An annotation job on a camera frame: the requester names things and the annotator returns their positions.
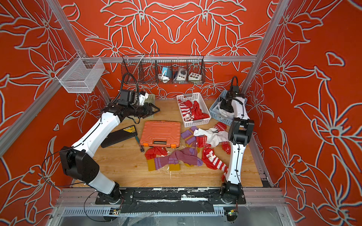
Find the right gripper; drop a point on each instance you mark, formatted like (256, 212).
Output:
(223, 106)

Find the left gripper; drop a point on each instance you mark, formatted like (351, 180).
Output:
(147, 113)

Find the purple ribbed sock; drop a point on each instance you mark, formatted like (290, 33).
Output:
(187, 156)

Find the red christmas sock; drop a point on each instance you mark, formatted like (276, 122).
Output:
(197, 113)

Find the purple yellow striped sock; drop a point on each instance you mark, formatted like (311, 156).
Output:
(189, 138)

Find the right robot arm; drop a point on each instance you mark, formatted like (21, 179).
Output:
(239, 136)

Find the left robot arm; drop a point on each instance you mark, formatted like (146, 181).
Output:
(77, 161)

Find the blue plastic basket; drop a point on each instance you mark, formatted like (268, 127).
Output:
(225, 117)

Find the green plastic basket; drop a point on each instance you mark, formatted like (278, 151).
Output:
(151, 99)

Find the white plastic basket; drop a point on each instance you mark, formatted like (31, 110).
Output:
(194, 97)

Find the black yellow bit box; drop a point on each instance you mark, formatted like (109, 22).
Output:
(119, 136)

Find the white black striped crew sock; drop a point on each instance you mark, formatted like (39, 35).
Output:
(213, 137)

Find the red snowflake sock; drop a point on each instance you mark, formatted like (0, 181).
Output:
(226, 147)

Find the orange plastic tool case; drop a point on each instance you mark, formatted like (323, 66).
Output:
(161, 134)

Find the white button box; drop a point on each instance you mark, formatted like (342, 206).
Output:
(194, 77)

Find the ratchet wrench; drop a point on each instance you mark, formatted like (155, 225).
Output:
(140, 145)

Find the white power adapter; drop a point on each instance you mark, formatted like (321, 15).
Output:
(165, 75)

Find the red crumpled sock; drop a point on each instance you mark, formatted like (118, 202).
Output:
(155, 151)

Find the white socket cube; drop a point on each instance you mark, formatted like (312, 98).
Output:
(181, 75)

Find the red white striped santa sock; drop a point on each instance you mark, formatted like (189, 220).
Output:
(210, 159)

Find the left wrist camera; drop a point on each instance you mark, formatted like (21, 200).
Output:
(142, 97)

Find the black wire wall basket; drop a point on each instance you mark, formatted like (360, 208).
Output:
(145, 68)

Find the white wire wall basket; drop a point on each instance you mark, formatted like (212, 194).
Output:
(80, 76)

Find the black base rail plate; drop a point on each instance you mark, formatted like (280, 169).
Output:
(173, 199)

